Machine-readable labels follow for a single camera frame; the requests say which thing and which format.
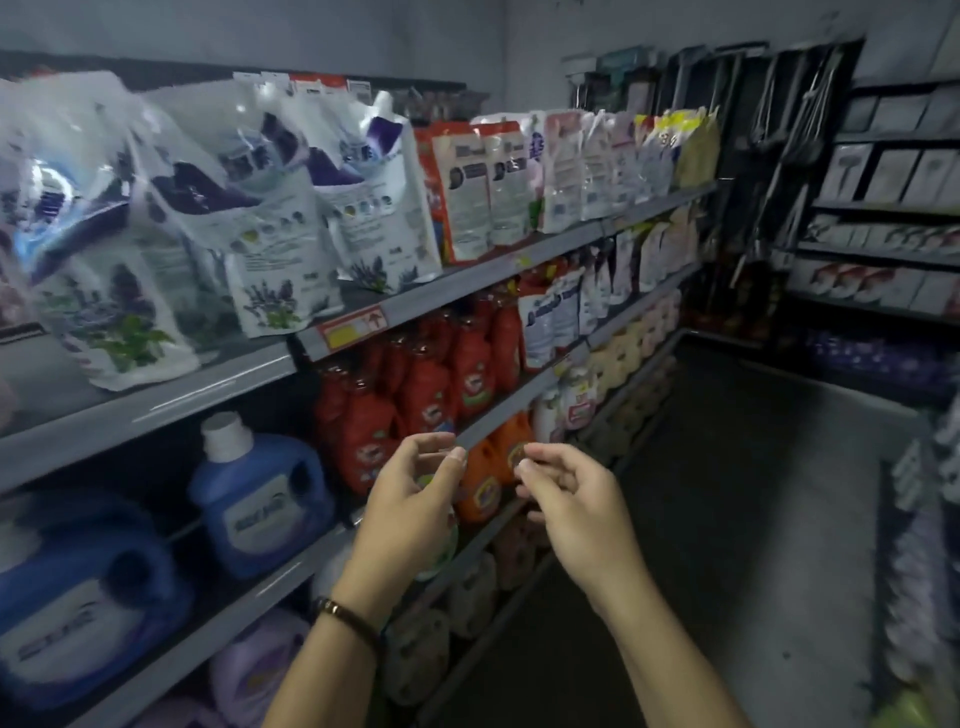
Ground white lavender detergent pouches group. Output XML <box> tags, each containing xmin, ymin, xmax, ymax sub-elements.
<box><xmin>0</xmin><ymin>67</ymin><xmax>447</xmax><ymax>395</ymax></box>

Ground dark aisle shelf unit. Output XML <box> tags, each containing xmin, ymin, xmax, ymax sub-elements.
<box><xmin>705</xmin><ymin>37</ymin><xmax>960</xmax><ymax>377</ymax></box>

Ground grey metal shelf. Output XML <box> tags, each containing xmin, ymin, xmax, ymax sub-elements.
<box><xmin>0</xmin><ymin>180</ymin><xmax>722</xmax><ymax>728</ymax></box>

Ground row of pale yellow bottles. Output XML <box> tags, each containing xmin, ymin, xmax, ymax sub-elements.
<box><xmin>588</xmin><ymin>322</ymin><xmax>677</xmax><ymax>407</ymax></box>

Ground row of pale round packs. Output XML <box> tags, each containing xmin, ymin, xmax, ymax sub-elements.
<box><xmin>375</xmin><ymin>502</ymin><xmax>549</xmax><ymax>710</ymax></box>

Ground red-framed price tag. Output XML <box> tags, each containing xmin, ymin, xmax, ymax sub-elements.
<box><xmin>318</xmin><ymin>304</ymin><xmax>393</xmax><ymax>356</ymax></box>

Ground person's right hand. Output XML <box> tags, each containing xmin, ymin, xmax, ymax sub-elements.
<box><xmin>513</xmin><ymin>441</ymin><xmax>662</xmax><ymax>614</ymax></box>

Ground white green-label bottle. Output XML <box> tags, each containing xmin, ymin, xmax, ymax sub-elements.
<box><xmin>558</xmin><ymin>360</ymin><xmax>602</xmax><ymax>437</ymax></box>

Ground person's left hand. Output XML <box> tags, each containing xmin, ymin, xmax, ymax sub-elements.
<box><xmin>333</xmin><ymin>430</ymin><xmax>470</xmax><ymax>609</ymax></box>

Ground rack of pale packets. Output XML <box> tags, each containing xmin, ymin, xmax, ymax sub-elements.
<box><xmin>874</xmin><ymin>382</ymin><xmax>960</xmax><ymax>728</ymax></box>

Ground dark background shelf unit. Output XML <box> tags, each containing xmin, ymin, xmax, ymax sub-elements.
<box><xmin>0</xmin><ymin>49</ymin><xmax>470</xmax><ymax>125</ymax></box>

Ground distant stacked boxes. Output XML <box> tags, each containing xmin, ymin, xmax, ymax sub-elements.
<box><xmin>562</xmin><ymin>45</ymin><xmax>707</xmax><ymax>122</ymax></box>

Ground row of white packaged goods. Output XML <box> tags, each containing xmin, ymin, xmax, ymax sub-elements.
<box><xmin>795</xmin><ymin>82</ymin><xmax>960</xmax><ymax>320</ymax></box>

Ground hanging mops and brooms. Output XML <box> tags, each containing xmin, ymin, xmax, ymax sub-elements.
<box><xmin>712</xmin><ymin>42</ymin><xmax>857</xmax><ymax>339</ymax></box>

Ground row of red detergent bottles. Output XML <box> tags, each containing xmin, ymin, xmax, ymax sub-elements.
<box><xmin>312</xmin><ymin>292</ymin><xmax>527</xmax><ymax>504</ymax></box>

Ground person's right forearm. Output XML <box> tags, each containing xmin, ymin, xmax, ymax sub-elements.
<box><xmin>592</xmin><ymin>570</ymin><xmax>752</xmax><ymax>728</ymax></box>

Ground dark beaded bracelet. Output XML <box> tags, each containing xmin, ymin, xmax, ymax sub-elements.
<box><xmin>315</xmin><ymin>595</ymin><xmax>384</xmax><ymax>654</ymax></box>

